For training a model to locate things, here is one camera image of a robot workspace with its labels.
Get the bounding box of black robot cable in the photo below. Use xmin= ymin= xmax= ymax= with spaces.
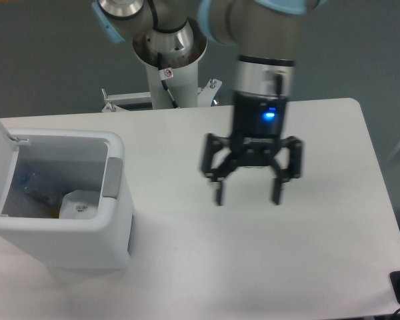
xmin=157 ymin=52 xmax=181 ymax=109

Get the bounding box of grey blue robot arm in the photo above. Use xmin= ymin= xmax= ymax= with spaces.
xmin=91 ymin=1 xmax=320 ymax=205

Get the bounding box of white paper carton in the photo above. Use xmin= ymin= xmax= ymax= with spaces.
xmin=59 ymin=190 xmax=99 ymax=219

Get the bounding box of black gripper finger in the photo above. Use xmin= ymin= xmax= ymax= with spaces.
xmin=263 ymin=135 xmax=304 ymax=206
xmin=200 ymin=133 xmax=239 ymax=206

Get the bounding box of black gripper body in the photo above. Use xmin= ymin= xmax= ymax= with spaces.
xmin=229 ymin=91 xmax=288 ymax=167

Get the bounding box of white trash can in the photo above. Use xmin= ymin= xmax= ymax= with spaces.
xmin=0 ymin=129 xmax=134 ymax=269

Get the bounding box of clear plastic water bottle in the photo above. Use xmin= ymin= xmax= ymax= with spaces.
xmin=12 ymin=163 xmax=60 ymax=208

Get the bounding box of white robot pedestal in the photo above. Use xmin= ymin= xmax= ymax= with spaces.
xmin=101 ymin=18 xmax=236 ymax=113

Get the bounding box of yellow trash in bin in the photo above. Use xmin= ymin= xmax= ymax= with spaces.
xmin=48 ymin=209 xmax=59 ymax=219

